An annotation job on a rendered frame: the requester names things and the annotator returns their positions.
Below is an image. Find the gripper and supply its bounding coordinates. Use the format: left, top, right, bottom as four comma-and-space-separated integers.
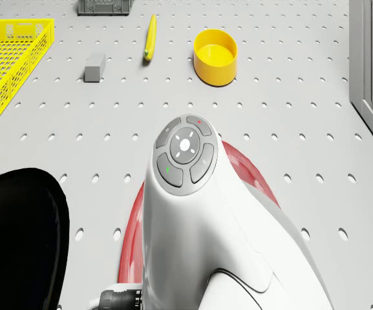
88, 283, 144, 310

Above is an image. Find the black plate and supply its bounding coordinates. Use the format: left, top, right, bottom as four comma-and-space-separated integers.
0, 167, 70, 310

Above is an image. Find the grey cube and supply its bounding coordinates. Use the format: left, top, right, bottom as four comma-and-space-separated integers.
83, 52, 107, 83

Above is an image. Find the yellow basket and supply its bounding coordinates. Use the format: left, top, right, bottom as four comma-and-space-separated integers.
0, 18, 56, 143

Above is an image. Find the yellow bowl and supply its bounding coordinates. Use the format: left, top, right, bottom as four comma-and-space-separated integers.
193, 28, 239, 87

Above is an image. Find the dark grey basket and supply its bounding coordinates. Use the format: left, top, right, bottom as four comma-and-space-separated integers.
77, 0, 136, 17

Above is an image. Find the white cabinet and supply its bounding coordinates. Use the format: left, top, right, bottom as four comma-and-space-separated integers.
348, 0, 373, 145

